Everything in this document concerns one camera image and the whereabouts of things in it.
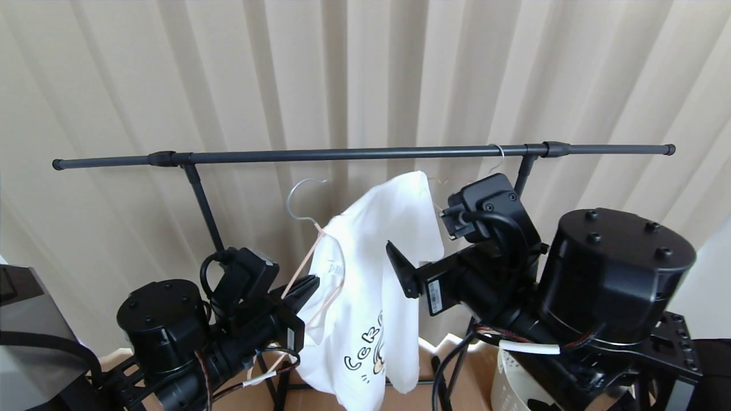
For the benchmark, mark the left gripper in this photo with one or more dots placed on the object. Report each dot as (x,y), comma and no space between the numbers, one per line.
(257,337)

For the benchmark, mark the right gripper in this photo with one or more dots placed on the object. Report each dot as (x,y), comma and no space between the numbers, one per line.
(485,279)

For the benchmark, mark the pink clothes hanger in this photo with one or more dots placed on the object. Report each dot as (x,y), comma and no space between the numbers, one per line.
(451,181)
(300,267)

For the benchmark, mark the white garment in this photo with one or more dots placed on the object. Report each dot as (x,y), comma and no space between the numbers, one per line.
(365,274)

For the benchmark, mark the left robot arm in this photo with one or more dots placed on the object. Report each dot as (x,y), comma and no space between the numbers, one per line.
(163,319)

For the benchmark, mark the white laundry basket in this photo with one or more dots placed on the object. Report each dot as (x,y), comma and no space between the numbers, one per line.
(514,382)

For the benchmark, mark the black clothes rack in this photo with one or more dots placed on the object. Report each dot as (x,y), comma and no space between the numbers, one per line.
(342,154)

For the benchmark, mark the beige curtain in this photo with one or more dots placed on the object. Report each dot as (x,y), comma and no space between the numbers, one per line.
(171,85)

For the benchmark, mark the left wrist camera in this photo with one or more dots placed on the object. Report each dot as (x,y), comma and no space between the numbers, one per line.
(245,279)

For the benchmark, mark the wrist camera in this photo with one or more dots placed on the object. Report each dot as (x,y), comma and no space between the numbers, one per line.
(245,279)
(491,200)

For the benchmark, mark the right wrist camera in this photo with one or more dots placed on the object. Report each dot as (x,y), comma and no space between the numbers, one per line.
(491,200)

